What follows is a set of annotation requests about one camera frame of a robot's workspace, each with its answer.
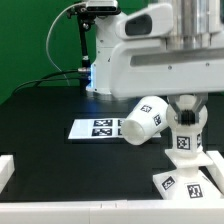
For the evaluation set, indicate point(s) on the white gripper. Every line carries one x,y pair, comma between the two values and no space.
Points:
143,71

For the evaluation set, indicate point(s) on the white lamp bulb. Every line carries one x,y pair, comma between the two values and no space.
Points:
187,139

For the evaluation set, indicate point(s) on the white lamp shade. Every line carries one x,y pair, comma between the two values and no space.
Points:
146,120

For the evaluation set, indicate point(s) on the white lamp base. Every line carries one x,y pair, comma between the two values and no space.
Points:
186,181

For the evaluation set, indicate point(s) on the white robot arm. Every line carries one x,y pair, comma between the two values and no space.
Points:
170,47

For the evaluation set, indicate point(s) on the white marker plate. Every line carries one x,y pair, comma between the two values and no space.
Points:
99,129

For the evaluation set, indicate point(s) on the white right wall block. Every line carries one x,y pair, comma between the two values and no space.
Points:
216,169

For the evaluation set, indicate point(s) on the white wall block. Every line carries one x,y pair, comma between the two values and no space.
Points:
216,169
6,170

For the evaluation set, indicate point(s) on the black camera stand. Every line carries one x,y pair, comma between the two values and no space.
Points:
83,40

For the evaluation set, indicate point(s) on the white front wall bar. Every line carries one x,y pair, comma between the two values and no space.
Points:
114,212

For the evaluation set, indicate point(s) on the white left wall block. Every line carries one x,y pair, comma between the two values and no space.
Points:
6,170

